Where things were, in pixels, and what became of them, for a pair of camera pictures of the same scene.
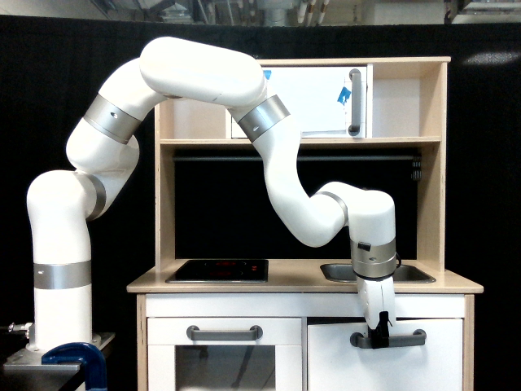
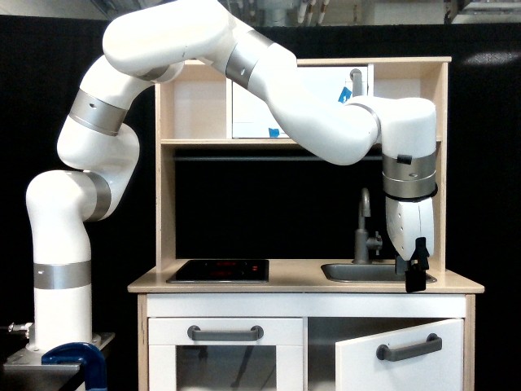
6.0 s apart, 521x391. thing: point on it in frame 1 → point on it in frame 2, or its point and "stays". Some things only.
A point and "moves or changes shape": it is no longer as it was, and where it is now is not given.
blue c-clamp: [94, 363] stays
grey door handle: [418, 338] → [433, 343]
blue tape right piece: [343, 95] stays
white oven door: [225, 353] stays
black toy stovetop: [229, 270] stays
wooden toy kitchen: [238, 301] stays
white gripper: [377, 296] → [407, 221]
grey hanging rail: [299, 159] stays
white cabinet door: [335, 364] moves or changes shape
